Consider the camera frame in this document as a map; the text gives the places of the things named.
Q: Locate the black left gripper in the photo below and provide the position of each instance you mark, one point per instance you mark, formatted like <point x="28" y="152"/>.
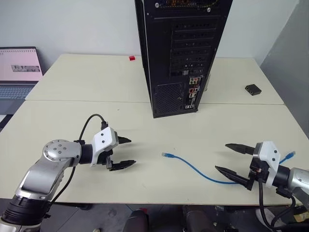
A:
<point x="107" y="158"/>

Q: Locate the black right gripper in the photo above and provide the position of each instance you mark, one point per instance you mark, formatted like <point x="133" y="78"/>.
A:
<point x="258" y="170"/>

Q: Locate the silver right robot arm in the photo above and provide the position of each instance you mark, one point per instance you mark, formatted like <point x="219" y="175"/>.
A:
<point x="299" y="178"/>

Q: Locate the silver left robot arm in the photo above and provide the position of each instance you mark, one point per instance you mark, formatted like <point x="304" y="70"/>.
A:
<point x="36" y="174"/>

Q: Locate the small black box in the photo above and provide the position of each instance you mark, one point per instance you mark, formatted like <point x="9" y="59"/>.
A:
<point x="253" y="89"/>

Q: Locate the dark rounded shape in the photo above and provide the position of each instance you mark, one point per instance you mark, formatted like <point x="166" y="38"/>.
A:
<point x="198" y="218"/>
<point x="138" y="221"/>

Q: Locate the small red block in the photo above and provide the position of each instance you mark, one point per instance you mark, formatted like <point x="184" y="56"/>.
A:
<point x="131" y="58"/>

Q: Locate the black computer tower case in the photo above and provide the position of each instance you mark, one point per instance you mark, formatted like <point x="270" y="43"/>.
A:
<point x="164" y="48"/>

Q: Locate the grey partition panel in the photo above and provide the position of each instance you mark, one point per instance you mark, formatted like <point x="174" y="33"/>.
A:
<point x="289" y="60"/>

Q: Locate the open grey laptop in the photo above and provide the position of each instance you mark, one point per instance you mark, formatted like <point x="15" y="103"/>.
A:
<point x="19" y="62"/>

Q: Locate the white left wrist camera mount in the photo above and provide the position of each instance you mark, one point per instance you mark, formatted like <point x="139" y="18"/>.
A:
<point x="105" y="140"/>

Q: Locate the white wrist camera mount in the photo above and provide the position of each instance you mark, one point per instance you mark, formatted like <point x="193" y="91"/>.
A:
<point x="271" y="154"/>
<point x="105" y="140"/>

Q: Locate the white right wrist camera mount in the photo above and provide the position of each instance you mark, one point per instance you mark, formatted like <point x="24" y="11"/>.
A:
<point x="271" y="154"/>

